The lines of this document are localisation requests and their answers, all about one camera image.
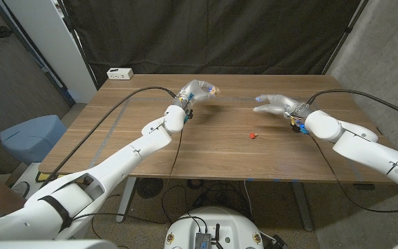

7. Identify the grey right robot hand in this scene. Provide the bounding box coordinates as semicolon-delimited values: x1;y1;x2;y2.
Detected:
253;93;316;127

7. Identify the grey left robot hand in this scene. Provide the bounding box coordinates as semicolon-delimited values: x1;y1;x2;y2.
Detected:
173;79;220;117

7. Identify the black curtain backdrop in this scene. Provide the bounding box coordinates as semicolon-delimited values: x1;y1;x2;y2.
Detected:
62;0;362;87

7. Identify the white power strip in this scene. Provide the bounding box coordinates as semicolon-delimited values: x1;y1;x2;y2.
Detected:
106;67;135;81

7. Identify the grey table leg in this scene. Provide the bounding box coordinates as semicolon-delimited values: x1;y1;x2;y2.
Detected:
115;183;138;223
290;181;314;232

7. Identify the round black fan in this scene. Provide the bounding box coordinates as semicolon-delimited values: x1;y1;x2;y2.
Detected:
135;177;164;200

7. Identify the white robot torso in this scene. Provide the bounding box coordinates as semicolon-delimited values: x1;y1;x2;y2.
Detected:
164;206;265;249

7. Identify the white cabinet panel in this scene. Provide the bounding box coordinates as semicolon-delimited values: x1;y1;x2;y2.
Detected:
3;0;98;104

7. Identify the grey electronics box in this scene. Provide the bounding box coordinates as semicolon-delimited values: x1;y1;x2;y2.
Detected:
194;232;213;249

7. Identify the blue padded stool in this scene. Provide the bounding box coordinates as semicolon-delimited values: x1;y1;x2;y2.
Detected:
0;114;68;165

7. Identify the grey black sneaker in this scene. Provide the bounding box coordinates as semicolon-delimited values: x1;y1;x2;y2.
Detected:
10;181;30;199

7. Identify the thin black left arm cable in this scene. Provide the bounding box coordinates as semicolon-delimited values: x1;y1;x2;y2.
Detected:
70;128;185;225

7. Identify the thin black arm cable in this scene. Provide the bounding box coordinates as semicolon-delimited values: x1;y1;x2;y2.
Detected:
70;128;185;225
308;133;398;214

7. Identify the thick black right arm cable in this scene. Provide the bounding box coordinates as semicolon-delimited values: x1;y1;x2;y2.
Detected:
306;89;398;124

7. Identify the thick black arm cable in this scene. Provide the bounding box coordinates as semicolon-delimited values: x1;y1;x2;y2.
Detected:
306;89;398;124
39;86;178;190

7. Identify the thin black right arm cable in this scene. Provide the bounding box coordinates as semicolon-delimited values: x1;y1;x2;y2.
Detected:
308;133;398;214

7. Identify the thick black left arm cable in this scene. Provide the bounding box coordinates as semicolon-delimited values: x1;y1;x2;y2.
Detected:
39;86;178;190

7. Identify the black frame pole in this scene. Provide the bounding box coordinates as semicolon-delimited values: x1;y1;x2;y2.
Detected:
56;0;100;91
321;0;371;75

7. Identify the white floor cable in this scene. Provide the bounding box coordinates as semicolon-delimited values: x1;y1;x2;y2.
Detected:
243;179;254;217

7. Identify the black floor cable tangle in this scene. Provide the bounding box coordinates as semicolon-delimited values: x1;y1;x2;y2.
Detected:
160;179;245;222

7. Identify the black wall rail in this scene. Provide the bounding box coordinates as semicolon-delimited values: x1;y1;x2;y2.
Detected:
0;0;76;107

